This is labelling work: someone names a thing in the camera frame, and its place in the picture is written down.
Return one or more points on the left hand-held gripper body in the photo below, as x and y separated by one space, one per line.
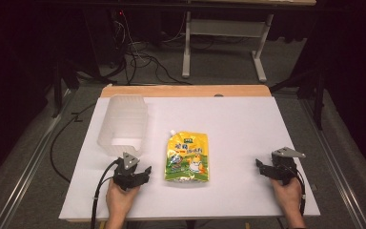
126 176

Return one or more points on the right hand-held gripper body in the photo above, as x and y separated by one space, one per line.
282 168

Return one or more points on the person's left hand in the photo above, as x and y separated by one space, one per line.
119 200

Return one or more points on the person's right hand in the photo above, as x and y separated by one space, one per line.
287 197

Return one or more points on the yellow spouted sauce pouch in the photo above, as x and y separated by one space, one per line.
187 156

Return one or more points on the white table cover sheet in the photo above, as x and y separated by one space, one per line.
235 127

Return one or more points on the translucent plastic storage box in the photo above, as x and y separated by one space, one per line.
124 127

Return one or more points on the black metal stand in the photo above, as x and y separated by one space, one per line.
311 92
60 86

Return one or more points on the wooden table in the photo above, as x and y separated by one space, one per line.
187 91

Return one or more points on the metal floor rail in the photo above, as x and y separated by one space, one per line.
336 159
28 165

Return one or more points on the white metal desk frame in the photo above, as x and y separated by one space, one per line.
225 28

